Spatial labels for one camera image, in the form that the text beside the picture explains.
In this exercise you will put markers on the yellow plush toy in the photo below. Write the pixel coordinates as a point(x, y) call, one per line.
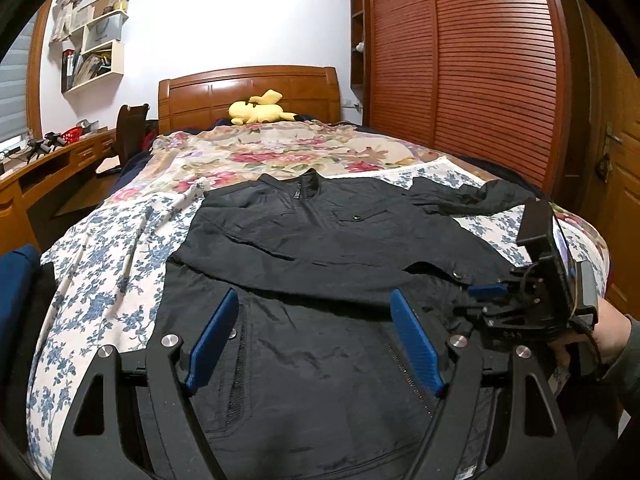
point(257, 109)

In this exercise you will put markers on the red basket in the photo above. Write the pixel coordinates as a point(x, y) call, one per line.
point(71, 135)

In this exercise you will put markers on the window blind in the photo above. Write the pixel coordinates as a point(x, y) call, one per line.
point(15, 95)

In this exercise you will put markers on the small white figure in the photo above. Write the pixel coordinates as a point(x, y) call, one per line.
point(359, 46)

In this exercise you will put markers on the dark wooden chair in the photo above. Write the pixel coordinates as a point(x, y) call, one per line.
point(131, 132)

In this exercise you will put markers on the dark blue cloth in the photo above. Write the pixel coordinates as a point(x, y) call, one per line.
point(17, 280)

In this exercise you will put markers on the wooden desk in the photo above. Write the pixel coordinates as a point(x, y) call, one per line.
point(45, 170)

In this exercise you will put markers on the white wall shelf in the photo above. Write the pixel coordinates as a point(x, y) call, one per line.
point(107, 62)

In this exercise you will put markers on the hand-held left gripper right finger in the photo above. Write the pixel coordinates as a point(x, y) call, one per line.
point(417, 340)

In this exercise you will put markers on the black device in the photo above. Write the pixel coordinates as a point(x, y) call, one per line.
point(44, 145)

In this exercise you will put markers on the red floral blanket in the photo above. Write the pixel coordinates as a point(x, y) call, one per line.
point(260, 152)

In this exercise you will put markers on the wooden slatted wardrobe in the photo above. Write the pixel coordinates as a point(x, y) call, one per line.
point(475, 60)

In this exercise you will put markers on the wooden door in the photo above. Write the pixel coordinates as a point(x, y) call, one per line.
point(612, 85)

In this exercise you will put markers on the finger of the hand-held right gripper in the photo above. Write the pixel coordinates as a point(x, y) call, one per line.
point(487, 290)
point(500, 322)

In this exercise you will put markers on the person's right forearm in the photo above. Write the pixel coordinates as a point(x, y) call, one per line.
point(627, 365)

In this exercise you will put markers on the person's right hand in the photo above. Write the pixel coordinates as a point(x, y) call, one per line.
point(614, 327)

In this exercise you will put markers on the wooden headboard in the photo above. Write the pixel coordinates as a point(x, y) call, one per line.
point(210, 92)

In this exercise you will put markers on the blue floral bed sheet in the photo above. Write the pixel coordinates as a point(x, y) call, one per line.
point(100, 270)

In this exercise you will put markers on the white bag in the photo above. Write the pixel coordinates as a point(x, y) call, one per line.
point(67, 7)

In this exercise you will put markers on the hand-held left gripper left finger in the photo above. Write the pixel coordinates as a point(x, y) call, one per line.
point(212, 340)

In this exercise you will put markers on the black jacket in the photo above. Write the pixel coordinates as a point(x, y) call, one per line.
point(300, 240)

